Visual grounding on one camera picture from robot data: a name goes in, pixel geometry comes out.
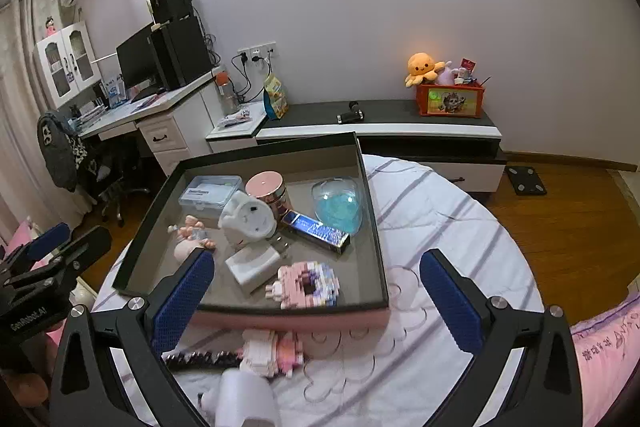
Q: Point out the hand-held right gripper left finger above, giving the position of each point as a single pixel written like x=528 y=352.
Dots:
x=182 y=307

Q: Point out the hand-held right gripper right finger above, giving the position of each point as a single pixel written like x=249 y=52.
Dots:
x=450 y=307

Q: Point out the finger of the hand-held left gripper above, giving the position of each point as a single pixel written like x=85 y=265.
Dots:
x=47 y=241
x=85 y=247

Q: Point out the pink pig figurine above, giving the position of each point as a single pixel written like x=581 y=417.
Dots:
x=187 y=249

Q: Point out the small pink figurine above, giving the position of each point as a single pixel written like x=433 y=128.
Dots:
x=192 y=229

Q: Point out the white charger adapter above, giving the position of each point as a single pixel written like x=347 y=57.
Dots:
x=252 y=264

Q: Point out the pink box with dark rim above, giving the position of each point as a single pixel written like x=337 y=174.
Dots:
x=360 y=267

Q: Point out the white round doll head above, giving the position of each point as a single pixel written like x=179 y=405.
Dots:
x=247 y=219

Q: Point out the clear plastic swab box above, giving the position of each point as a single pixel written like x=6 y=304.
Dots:
x=210 y=197

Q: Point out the rose gold jar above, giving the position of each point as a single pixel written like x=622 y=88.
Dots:
x=267 y=192

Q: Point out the clear heart dish blue filling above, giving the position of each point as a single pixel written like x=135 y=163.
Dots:
x=337 y=207

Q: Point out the shiny blue rectangular case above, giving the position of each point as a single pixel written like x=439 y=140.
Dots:
x=317 y=232

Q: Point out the person's left hand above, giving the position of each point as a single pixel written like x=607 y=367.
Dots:
x=30 y=389

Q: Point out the black comb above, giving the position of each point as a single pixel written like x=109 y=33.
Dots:
x=205 y=361

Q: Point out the black office chair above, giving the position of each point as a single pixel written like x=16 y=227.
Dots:
x=117 y=177

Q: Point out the grey patterned jacket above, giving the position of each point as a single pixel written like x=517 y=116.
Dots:
x=60 y=152

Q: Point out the round table, striped cloth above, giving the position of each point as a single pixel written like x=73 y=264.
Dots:
x=440 y=217

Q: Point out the white desk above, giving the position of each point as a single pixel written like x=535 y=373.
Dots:
x=160 y=137

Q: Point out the desk file tray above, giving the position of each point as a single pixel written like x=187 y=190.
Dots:
x=90 y=112

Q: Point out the beige curtain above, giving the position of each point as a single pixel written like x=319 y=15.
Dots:
x=15 y=107

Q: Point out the black bathroom scale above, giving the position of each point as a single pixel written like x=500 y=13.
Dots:
x=525 y=179

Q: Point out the blue and white box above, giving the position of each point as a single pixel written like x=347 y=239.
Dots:
x=114 y=91

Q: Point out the black keyboard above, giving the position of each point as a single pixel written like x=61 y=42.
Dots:
x=145 y=94

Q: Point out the white glass door cabinet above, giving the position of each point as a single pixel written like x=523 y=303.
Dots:
x=67 y=64

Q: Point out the white nightstand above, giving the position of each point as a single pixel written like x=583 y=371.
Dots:
x=235 y=129

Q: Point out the black and white TV stand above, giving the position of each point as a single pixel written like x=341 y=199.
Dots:
x=400 y=127

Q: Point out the black computer monitor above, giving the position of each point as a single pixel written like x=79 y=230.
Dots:
x=135 y=59

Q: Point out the orange storage box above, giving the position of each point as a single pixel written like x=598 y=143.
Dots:
x=450 y=101

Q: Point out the bottle with red cap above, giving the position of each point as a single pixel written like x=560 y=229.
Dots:
x=227 y=94

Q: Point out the pink doll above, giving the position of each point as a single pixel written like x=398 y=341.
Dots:
x=50 y=27

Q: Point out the black computer tower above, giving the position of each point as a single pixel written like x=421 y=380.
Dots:
x=182 y=54

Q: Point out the black massage gun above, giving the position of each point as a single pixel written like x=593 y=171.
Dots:
x=351 y=113

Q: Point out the yellow snack bag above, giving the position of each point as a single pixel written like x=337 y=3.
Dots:
x=276 y=97

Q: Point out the pink plush toy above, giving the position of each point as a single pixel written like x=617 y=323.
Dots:
x=446 y=74

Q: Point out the orange octopus plush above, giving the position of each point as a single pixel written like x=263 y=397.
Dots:
x=422 y=69

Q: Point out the black speaker box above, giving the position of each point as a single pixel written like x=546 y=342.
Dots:
x=172 y=4

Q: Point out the white wall socket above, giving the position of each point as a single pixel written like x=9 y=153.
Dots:
x=256 y=52

